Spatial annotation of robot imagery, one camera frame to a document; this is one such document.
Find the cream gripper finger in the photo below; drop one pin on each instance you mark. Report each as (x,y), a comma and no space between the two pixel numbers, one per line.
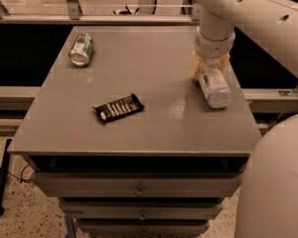
(198,65)
(223,62)

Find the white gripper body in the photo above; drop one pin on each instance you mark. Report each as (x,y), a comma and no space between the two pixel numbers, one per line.
(211,49)

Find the clear plastic water bottle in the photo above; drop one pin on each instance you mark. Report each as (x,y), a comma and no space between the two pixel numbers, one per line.
(214,85)

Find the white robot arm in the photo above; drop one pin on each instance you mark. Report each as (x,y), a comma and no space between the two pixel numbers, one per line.
(268,196)

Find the black snack bar wrapper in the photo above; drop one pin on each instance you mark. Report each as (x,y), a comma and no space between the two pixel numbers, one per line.
(119,108)

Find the grey drawer cabinet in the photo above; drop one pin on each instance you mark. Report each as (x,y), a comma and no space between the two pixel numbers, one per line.
(176,134)

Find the green soda can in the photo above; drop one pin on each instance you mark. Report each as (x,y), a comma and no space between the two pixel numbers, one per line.
(81,50)

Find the top grey drawer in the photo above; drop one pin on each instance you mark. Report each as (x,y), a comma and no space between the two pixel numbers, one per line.
(93,185)

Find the grey drawer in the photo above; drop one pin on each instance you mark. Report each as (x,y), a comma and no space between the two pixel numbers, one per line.
(142,210)
(93,185)
(106,226)

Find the middle grey drawer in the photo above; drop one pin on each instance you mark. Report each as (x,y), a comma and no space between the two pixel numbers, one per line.
(142,210)

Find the bottom grey drawer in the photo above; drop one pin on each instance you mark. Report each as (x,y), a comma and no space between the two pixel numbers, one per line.
(106,226)

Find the black floor stand leg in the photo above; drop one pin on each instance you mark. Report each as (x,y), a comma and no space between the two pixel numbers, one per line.
(4,172)

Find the metal railing frame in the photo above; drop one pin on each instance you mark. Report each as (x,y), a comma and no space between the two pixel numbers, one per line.
(94,12)

